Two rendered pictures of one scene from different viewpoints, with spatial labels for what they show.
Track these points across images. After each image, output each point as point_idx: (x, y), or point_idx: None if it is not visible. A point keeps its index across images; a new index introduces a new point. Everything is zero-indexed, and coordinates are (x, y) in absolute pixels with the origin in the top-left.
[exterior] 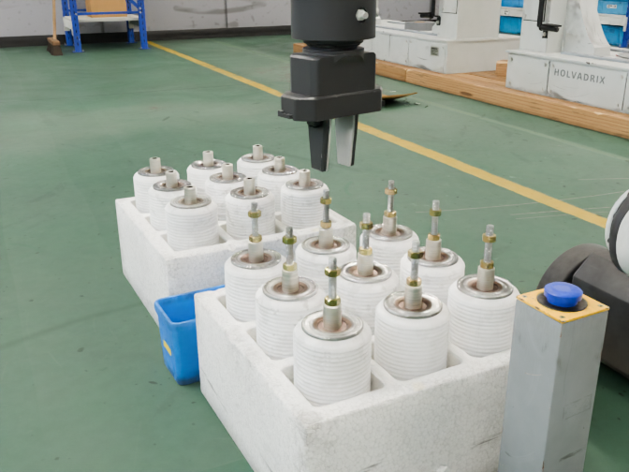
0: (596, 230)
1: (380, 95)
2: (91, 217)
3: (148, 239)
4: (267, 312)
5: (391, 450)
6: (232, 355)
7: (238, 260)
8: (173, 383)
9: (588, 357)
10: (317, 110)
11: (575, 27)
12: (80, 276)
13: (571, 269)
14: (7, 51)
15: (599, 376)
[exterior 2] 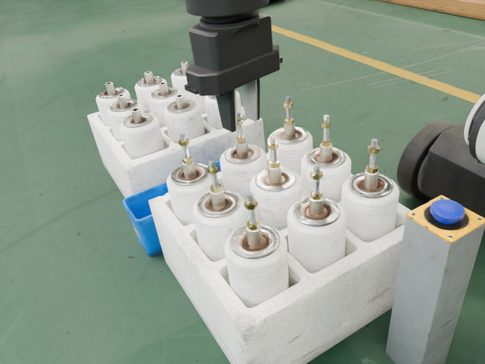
0: (429, 91)
1: (278, 55)
2: (78, 119)
3: (112, 150)
4: (203, 227)
5: (309, 324)
6: (181, 253)
7: (176, 178)
8: (145, 256)
9: (468, 258)
10: (221, 84)
11: None
12: (73, 170)
13: (426, 144)
14: None
15: None
